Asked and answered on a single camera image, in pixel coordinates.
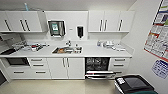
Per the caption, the stainless steel dishwasher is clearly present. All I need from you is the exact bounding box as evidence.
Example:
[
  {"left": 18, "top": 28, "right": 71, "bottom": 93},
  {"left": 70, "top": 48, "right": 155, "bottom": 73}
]
[{"left": 84, "top": 57, "right": 116, "bottom": 81}]

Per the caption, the stainless steel sink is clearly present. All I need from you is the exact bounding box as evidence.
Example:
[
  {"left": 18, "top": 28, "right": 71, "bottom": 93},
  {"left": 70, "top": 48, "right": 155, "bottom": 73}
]
[{"left": 51, "top": 46, "right": 83, "bottom": 55}]

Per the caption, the blue dish soap bottle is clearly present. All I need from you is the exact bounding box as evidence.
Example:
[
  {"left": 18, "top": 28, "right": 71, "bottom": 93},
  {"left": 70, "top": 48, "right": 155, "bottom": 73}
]
[{"left": 97, "top": 40, "right": 102, "bottom": 48}]

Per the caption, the black soap dispenser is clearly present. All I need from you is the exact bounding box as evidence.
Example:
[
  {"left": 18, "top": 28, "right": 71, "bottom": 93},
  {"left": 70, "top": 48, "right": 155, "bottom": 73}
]
[{"left": 76, "top": 25, "right": 85, "bottom": 39}]

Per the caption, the chrome faucet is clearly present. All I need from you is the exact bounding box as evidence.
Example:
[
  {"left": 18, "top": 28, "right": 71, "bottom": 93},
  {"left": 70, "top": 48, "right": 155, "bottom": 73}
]
[{"left": 65, "top": 39, "right": 73, "bottom": 48}]

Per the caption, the orange bowl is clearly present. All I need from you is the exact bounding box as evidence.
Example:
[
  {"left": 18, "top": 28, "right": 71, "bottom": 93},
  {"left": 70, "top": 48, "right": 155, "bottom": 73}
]
[{"left": 57, "top": 47, "right": 67, "bottom": 54}]

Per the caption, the white two-door sink cabinet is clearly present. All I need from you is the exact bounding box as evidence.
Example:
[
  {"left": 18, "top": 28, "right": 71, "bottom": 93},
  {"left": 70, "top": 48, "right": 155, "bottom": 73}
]
[{"left": 46, "top": 57, "right": 86, "bottom": 80}]

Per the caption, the steel paper towel dispenser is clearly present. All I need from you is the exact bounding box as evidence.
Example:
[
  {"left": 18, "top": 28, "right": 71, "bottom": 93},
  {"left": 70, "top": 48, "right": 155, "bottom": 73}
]
[{"left": 47, "top": 19, "right": 66, "bottom": 39}]

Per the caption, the narrow white drawer unit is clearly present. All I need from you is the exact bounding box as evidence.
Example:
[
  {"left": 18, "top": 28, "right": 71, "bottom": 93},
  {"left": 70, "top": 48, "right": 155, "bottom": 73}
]
[{"left": 109, "top": 57, "right": 132, "bottom": 78}]

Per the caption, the wide white drawer unit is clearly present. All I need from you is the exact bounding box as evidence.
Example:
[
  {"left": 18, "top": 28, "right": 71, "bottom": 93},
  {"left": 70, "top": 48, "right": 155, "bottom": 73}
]
[{"left": 1, "top": 57, "right": 52, "bottom": 81}]

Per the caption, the grey bin black lid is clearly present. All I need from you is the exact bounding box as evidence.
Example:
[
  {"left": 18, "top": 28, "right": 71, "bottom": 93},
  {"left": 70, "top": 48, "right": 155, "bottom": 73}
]
[{"left": 113, "top": 74, "right": 153, "bottom": 94}]

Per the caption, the black built-in microwave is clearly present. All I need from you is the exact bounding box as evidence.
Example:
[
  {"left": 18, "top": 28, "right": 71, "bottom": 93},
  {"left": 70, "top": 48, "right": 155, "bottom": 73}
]
[{"left": 5, "top": 57, "right": 30, "bottom": 67}]

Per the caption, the small teal bottle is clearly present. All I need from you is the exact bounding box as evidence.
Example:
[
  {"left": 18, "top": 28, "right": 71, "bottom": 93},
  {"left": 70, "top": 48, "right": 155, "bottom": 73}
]
[{"left": 23, "top": 2, "right": 29, "bottom": 12}]

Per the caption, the grey bin green lid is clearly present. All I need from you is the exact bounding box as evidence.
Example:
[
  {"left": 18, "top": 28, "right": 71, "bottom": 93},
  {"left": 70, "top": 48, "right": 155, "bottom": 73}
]
[{"left": 131, "top": 89, "right": 159, "bottom": 94}]

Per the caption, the white wall cabinet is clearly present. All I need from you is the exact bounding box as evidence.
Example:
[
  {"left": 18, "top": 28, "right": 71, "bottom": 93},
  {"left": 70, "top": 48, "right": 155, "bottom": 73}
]
[
  {"left": 0, "top": 10, "right": 48, "bottom": 34},
  {"left": 87, "top": 9, "right": 136, "bottom": 34}
]

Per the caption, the large white wall poster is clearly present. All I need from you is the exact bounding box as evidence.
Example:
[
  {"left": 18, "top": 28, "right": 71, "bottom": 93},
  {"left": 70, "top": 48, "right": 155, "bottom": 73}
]
[{"left": 143, "top": 0, "right": 168, "bottom": 63}]

